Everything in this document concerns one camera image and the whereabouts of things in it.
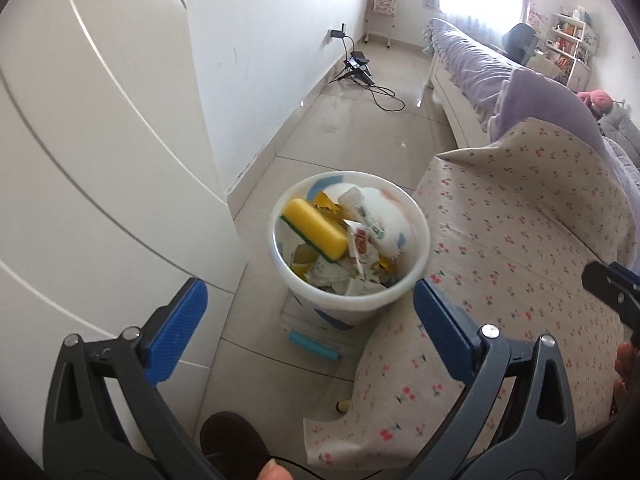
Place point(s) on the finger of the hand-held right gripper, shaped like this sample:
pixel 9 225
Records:
pixel 610 280

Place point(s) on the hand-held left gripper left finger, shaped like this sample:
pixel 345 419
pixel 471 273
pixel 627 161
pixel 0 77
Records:
pixel 180 320

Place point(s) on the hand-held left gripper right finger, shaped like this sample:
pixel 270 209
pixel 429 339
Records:
pixel 440 320

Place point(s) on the white plastic waste bin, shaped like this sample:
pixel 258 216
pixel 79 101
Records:
pixel 325 310

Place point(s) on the person's right hand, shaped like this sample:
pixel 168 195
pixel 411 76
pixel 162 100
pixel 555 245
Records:
pixel 627 360

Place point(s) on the person's left hand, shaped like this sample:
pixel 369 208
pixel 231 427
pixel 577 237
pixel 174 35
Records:
pixel 277 472

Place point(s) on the cherry print tablecloth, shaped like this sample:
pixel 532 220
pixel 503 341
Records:
pixel 500 235

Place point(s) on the pile of torn wrappers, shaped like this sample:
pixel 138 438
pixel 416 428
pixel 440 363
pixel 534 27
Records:
pixel 340 275

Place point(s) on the white crumpled packet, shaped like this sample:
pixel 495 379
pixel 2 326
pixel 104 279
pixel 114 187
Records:
pixel 385 220

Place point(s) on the dark slipper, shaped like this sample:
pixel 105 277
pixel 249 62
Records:
pixel 232 435

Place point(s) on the yellow table foot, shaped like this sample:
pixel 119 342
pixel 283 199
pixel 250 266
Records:
pixel 343 406

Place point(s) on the teal plastic bar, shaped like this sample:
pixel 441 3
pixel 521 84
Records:
pixel 312 344

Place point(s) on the grey pillow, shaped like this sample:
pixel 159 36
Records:
pixel 622 132

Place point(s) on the yellow sponge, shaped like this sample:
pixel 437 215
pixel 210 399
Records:
pixel 315 227

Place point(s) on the yellow foil wrapper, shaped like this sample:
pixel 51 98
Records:
pixel 327 205

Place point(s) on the pink plush toy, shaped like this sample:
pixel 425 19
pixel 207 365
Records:
pixel 595 100

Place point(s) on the purple folded quilt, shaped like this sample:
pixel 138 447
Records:
pixel 545 105

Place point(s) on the white wardrobe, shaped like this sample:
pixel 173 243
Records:
pixel 75 160

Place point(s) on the white storage shelf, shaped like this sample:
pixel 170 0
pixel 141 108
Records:
pixel 570 45

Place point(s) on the grey office chair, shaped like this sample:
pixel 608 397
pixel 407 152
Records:
pixel 520 40

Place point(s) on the black tripod device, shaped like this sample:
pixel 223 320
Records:
pixel 361 65

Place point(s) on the pink rolling cart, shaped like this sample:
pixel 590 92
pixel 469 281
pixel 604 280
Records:
pixel 382 7

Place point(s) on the white bed frame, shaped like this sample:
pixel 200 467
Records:
pixel 452 100

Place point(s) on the black wall charger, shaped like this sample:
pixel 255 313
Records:
pixel 337 33

